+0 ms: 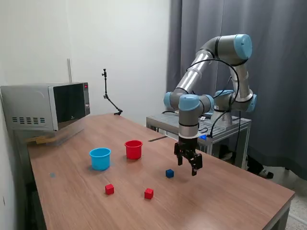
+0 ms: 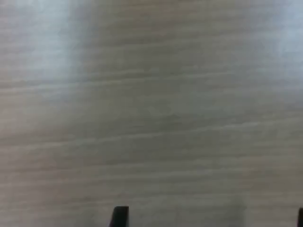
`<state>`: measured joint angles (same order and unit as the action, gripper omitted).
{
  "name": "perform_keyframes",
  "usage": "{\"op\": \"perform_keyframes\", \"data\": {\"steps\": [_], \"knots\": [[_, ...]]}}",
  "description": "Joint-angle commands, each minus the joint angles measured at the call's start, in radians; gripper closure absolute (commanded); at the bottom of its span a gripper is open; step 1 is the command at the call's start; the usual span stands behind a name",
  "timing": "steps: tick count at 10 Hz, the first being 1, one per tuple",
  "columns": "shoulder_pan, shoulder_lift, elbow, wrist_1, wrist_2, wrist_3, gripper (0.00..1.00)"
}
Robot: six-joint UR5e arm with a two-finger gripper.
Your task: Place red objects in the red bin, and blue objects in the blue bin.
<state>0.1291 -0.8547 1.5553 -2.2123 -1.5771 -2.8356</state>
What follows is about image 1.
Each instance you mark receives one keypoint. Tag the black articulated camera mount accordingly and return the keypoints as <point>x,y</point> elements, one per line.
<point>105,88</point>

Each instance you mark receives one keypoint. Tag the silver microwave oven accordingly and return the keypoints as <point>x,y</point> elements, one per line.
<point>31,105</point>

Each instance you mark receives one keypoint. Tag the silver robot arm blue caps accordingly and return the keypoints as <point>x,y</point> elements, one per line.
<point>192,79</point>

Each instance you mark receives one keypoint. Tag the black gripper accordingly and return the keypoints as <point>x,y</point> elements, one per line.
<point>188,145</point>

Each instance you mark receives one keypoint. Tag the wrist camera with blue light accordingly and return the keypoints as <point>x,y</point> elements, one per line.
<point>203,137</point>

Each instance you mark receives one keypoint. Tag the blue plastic cup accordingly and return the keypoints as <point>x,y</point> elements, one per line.
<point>100,160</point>

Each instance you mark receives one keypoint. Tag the grey curtain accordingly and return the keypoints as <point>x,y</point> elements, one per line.
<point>275,72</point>

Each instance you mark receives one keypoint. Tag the black item on floor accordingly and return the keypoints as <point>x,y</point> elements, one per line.
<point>254,165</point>

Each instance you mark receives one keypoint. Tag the blue cube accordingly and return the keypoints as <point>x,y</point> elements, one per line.
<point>169,173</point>

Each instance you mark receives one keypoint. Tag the small blue tape mark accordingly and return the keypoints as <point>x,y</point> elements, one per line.
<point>52,175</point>

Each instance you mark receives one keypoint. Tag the black and white shoe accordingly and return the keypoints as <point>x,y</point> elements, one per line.
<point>267,173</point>

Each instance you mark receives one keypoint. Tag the red cube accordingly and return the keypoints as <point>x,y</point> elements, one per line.
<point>109,189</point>
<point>148,194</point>

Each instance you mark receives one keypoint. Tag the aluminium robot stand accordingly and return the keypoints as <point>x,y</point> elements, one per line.
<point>165,119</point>

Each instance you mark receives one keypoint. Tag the red plastic cup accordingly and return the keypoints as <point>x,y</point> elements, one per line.
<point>133,152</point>

